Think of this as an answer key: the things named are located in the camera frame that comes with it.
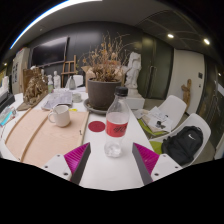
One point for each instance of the white mug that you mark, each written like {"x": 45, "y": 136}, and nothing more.
{"x": 61, "y": 116}

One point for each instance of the yellow packet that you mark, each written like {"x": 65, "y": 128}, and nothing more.
{"x": 73, "y": 109}

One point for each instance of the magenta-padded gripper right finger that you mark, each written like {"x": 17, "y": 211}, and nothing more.
{"x": 146, "y": 157}

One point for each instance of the dried plant in brown pot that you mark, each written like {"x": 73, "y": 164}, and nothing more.
{"x": 103, "y": 91}

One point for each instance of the cardboard box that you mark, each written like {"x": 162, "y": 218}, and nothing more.
{"x": 87, "y": 75}

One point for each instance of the small green-labelled bottle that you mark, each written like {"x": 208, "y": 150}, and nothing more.
{"x": 50, "y": 86}

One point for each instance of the small white figurine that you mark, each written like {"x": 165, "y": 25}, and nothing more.
{"x": 57, "y": 80}

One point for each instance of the white chair with green cushion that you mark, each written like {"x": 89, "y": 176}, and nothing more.
{"x": 200, "y": 121}

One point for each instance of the large white plaster statue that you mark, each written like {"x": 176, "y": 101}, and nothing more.
{"x": 134, "y": 73}

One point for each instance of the colourful packet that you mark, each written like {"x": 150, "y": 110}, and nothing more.
{"x": 7, "y": 116}

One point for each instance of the stack of papers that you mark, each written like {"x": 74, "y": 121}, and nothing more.
{"x": 156, "y": 118}

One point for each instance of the light wooden board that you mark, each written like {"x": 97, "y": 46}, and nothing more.
{"x": 43, "y": 136}

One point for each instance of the clear bottle with red label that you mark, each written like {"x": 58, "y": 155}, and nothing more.
{"x": 116, "y": 128}

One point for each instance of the small white bowl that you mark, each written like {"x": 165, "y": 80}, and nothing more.
{"x": 77, "y": 97}

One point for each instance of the black backpack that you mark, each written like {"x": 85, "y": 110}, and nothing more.
{"x": 183, "y": 143}

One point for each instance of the grey plant saucer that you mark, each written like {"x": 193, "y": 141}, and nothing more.
{"x": 91, "y": 109}

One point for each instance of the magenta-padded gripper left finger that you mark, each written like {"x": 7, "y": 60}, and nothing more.
{"x": 77, "y": 156}

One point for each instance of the black device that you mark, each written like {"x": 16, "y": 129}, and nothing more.
{"x": 6, "y": 101}

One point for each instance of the wooden figure sculpture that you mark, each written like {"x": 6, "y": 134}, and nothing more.
{"x": 186, "y": 91}

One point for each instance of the open grey printed booklet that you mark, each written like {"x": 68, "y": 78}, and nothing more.
{"x": 58, "y": 99}

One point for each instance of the white cabinet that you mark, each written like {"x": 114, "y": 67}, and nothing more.
{"x": 20, "y": 68}

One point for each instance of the white plastic chair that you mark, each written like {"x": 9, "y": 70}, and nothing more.
{"x": 79, "y": 80}

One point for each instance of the grey spray bottle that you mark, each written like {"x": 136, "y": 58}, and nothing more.
{"x": 72, "y": 83}

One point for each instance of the round ceiling light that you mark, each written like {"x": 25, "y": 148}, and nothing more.
{"x": 170, "y": 35}
{"x": 206, "y": 41}

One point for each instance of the black wall screen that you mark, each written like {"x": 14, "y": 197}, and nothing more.
{"x": 50, "y": 51}

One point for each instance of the wooden easel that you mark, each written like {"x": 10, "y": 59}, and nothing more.
{"x": 69, "y": 68}

